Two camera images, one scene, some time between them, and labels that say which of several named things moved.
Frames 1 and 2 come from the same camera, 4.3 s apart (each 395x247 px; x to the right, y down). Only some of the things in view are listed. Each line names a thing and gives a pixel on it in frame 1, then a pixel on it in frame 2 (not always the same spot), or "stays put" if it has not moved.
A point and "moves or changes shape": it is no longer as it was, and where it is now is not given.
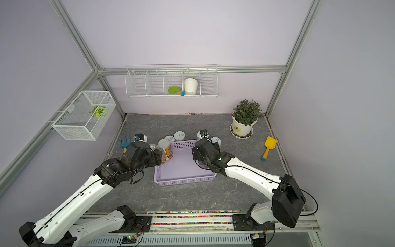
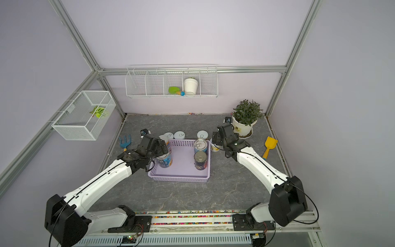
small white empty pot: (191, 86) stays put
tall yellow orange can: (163, 144) moves or changes shape
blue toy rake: (124, 144) stays put
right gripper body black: (198, 156) to (218, 140)
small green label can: (179, 135) stays put
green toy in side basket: (100, 112) stays put
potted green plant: (244, 116) stays put
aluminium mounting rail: (130, 224) stays put
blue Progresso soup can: (153, 147) moves or changes shape
